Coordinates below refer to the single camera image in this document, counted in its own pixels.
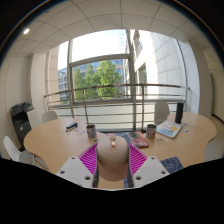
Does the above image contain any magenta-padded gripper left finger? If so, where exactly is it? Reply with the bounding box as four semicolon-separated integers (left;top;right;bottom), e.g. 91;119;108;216
55;143;100;188

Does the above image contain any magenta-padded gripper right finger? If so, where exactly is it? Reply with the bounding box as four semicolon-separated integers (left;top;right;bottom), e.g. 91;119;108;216
126;143;170;189

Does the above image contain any white computer mouse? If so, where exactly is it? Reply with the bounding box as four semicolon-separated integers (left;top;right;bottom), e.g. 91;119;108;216
95;134;130;183

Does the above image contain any dark blue patterned mouse pad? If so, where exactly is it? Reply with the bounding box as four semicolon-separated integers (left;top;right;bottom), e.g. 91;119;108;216
159;156;185;175

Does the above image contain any red magazine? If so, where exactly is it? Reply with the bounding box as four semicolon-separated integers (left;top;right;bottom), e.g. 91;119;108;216
105;131;150;149

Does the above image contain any printed mug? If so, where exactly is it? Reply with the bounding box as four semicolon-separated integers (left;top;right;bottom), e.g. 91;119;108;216
86;124;98;139
145;123;157;139

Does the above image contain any small dark blue box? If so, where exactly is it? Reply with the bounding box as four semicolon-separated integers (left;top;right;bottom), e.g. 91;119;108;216
65;121;79;132

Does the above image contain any white illustrated booklet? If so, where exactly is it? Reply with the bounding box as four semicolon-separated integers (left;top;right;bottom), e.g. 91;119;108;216
155;119;184;139

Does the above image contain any black cylindrical speaker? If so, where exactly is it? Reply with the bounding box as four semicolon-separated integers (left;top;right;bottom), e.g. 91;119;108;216
174;102;185;125

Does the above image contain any white chair with wooden legs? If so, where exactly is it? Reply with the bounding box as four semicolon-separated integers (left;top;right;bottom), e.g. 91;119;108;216
2;135;48;169

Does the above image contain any black and white printer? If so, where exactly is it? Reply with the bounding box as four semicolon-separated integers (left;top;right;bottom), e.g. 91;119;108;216
9;101;42;149

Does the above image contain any metal balcony railing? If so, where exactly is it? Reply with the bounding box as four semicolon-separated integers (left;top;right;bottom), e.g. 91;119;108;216
43;83;190;131

